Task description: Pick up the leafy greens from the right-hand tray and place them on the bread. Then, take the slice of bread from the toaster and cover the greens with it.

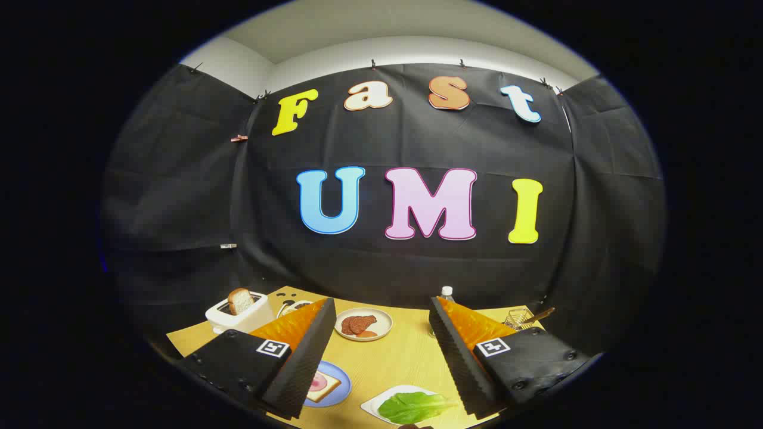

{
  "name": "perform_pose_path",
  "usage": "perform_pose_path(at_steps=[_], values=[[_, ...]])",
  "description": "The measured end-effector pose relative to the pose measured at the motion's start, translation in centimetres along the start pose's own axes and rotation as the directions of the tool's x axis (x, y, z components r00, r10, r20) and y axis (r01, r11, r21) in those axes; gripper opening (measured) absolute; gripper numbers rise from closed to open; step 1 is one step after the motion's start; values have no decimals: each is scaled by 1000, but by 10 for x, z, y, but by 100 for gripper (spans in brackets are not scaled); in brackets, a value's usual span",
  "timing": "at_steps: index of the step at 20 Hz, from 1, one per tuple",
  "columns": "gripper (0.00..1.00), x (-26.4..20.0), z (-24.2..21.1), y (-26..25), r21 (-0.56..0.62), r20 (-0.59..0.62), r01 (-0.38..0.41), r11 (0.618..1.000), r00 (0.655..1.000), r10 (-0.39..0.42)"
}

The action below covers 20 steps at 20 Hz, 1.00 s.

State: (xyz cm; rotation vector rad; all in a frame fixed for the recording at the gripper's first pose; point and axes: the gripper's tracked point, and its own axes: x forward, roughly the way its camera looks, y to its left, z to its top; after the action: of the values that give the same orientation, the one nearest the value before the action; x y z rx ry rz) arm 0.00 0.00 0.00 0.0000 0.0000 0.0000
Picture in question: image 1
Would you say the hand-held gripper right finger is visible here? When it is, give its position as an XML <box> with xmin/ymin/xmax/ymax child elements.
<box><xmin>429</xmin><ymin>296</ymin><xmax>591</xmax><ymax>419</ymax></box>

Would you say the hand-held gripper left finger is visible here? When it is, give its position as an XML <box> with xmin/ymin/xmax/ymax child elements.
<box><xmin>179</xmin><ymin>298</ymin><xmax>337</xmax><ymax>419</ymax></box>

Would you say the green lettuce leaf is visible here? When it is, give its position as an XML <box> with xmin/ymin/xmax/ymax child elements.
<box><xmin>378</xmin><ymin>391</ymin><xmax>460</xmax><ymax>425</ymax></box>

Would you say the brown crust bread slice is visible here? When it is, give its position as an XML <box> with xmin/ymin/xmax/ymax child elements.
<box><xmin>228</xmin><ymin>288</ymin><xmax>255</xmax><ymax>315</ymax></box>

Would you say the blue plate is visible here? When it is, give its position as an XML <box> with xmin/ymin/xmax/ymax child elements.
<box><xmin>304</xmin><ymin>360</ymin><xmax>352</xmax><ymax>408</ymax></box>

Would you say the white toast slice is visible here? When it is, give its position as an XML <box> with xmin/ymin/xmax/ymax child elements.
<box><xmin>306</xmin><ymin>371</ymin><xmax>342</xmax><ymax>403</ymax></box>

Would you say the round cream plate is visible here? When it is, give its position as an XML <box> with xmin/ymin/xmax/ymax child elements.
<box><xmin>334</xmin><ymin>307</ymin><xmax>393</xmax><ymax>341</ymax></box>

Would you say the white square plate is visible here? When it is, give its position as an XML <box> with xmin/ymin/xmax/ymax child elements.
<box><xmin>360</xmin><ymin>385</ymin><xmax>460</xmax><ymax>425</ymax></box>

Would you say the white toaster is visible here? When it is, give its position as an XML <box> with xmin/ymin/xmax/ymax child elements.
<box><xmin>205</xmin><ymin>291</ymin><xmax>277</xmax><ymax>334</ymax></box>

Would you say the black backdrop cloth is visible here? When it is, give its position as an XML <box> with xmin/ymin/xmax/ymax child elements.
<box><xmin>101</xmin><ymin>60</ymin><xmax>665</xmax><ymax>358</ymax></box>

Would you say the wooden handle utensil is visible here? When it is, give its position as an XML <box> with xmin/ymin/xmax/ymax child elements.
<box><xmin>517</xmin><ymin>307</ymin><xmax>556</xmax><ymax>327</ymax></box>

